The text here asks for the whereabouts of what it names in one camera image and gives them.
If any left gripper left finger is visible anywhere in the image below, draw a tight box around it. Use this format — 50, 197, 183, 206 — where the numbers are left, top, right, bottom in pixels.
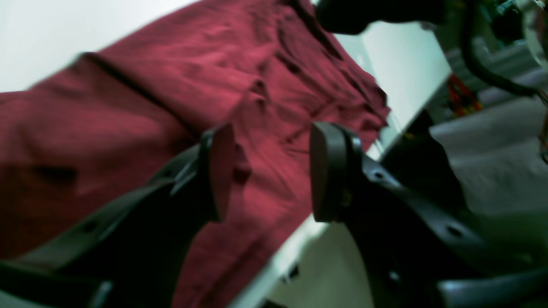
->
1, 124, 235, 308

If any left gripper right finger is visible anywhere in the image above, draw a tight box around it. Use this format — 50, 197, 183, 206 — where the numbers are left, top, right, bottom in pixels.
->
310, 121, 547, 308

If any red long-sleeve T-shirt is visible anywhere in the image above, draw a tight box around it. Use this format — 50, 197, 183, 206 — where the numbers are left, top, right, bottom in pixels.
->
0, 0, 390, 308

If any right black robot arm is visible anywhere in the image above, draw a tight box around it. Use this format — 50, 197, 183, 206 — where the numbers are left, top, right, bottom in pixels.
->
316, 0, 542, 96

